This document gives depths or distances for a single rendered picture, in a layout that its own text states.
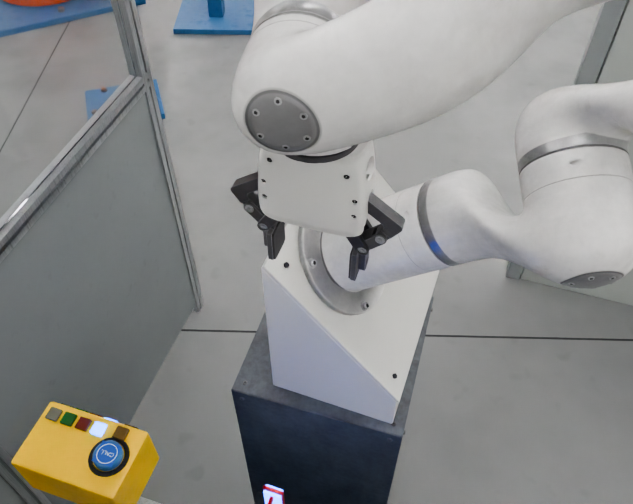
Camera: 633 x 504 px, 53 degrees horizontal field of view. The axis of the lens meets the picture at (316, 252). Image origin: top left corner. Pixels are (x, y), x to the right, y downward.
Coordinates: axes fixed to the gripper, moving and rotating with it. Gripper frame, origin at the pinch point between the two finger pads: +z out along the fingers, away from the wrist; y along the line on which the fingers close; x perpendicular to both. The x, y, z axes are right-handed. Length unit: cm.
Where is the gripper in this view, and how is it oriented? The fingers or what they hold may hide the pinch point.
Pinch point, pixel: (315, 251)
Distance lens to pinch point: 63.8
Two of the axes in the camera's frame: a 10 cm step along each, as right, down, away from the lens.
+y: -9.5, -2.4, 2.1
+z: 0.0, 6.5, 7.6
